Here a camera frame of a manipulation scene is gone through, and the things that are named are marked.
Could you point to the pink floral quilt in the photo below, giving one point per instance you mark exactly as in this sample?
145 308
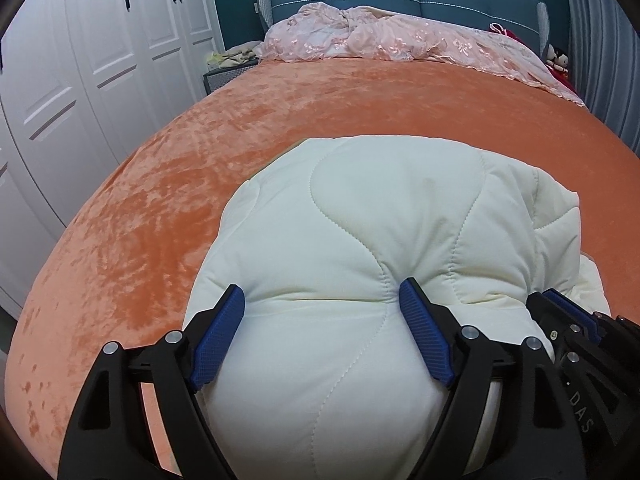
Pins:
319 31

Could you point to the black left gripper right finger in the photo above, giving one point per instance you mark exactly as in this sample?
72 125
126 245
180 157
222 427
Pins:
506 415

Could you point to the grey blue curtain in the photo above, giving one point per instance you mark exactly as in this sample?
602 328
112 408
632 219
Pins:
604 63

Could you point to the red plush toy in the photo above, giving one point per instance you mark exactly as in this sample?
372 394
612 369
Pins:
557 62

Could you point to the white panelled wardrobe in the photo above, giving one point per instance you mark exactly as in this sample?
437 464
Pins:
84 83

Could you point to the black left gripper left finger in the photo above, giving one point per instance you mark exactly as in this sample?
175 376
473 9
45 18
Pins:
137 415

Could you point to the yellow items on nightstand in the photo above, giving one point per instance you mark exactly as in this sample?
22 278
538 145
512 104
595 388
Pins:
235 56

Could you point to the dark blue nightstand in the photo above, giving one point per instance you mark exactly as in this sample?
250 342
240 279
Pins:
215 79

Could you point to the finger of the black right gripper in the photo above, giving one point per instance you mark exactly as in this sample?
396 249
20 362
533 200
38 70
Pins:
551 311
577 314

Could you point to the cream white puffer jacket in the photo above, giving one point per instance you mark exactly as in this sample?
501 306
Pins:
323 379

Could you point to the orange plush bed blanket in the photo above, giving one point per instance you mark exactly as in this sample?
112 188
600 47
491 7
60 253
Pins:
124 268

